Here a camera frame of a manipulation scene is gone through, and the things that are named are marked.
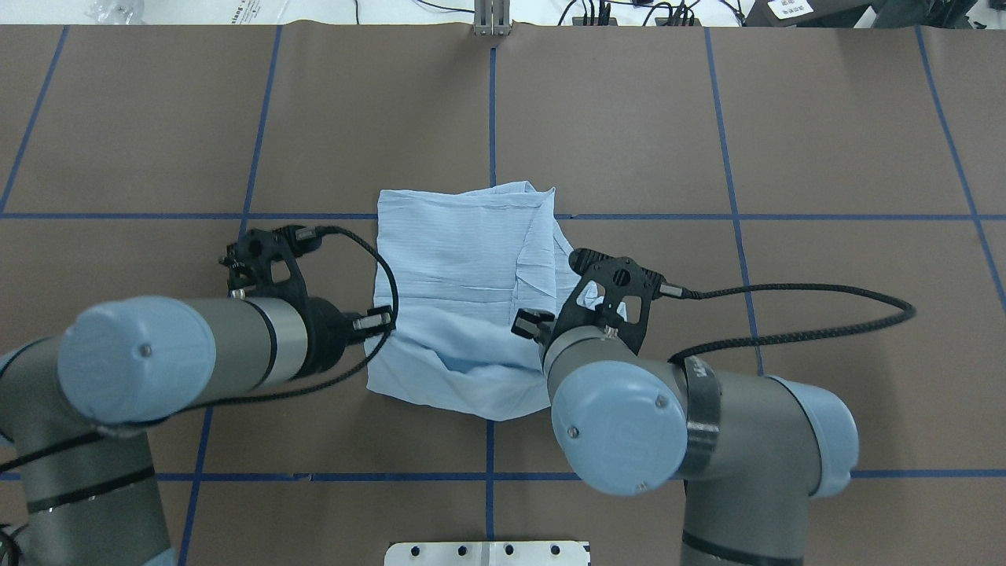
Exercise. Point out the black labelled box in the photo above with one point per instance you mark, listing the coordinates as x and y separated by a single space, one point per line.
805 14

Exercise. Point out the aluminium frame post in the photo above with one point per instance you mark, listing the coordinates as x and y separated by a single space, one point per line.
492 18

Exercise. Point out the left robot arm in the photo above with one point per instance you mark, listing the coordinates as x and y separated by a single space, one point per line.
77 407

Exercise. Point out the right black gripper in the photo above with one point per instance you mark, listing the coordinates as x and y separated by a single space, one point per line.
525 324

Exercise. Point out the white camera pole base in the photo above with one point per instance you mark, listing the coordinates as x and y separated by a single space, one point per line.
546 552

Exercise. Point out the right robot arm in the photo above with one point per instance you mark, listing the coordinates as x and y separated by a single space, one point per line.
752 452

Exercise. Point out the clear plastic bag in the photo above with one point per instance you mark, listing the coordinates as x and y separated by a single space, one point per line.
118 12

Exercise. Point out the light blue button shirt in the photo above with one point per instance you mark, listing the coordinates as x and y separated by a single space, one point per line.
462 266

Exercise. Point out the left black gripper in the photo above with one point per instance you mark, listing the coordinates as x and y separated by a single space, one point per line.
324 332

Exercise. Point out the black USB hub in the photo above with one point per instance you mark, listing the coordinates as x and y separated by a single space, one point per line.
599 14

